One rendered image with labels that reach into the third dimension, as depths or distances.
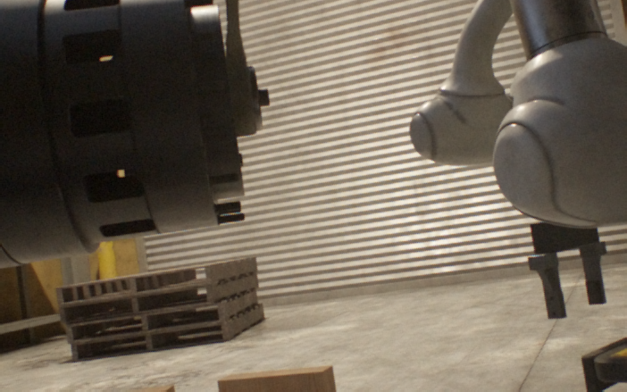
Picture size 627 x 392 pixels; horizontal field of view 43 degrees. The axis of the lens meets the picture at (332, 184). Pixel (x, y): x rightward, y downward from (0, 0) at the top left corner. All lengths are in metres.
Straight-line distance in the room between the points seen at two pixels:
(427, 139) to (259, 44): 6.42
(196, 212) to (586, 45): 0.88
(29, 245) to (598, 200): 1.08
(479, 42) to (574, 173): 0.39
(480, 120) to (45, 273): 7.29
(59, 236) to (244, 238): 5.97
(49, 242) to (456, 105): 0.83
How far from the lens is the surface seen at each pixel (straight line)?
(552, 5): 1.01
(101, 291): 5.84
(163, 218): 1.59
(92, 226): 1.60
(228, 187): 1.62
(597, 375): 1.13
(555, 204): 0.92
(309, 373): 2.73
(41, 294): 8.21
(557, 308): 1.29
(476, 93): 1.21
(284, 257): 7.35
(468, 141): 1.21
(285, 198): 7.33
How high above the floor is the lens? 0.53
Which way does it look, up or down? 4 degrees up
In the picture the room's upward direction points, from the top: 9 degrees counter-clockwise
